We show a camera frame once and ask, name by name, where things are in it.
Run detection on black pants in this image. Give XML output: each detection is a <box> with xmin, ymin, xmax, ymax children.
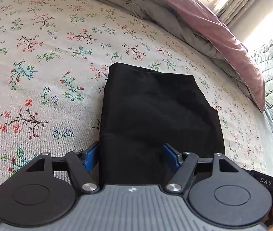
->
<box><xmin>99</xmin><ymin>63</ymin><xmax>225</xmax><ymax>186</ymax></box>

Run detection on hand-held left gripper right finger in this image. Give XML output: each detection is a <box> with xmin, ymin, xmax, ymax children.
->
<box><xmin>162</xmin><ymin>143</ymin><xmax>239</xmax><ymax>194</ymax></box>

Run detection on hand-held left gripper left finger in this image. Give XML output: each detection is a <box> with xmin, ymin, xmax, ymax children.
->
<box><xmin>26</xmin><ymin>141</ymin><xmax>101</xmax><ymax>193</ymax></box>

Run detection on grey-green blanket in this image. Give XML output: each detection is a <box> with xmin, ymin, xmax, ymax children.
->
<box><xmin>34</xmin><ymin>0</ymin><xmax>255</xmax><ymax>99</ymax></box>

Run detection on floral bed sheet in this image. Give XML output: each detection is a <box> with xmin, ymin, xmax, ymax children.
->
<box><xmin>0</xmin><ymin>0</ymin><xmax>273</xmax><ymax>229</ymax></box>

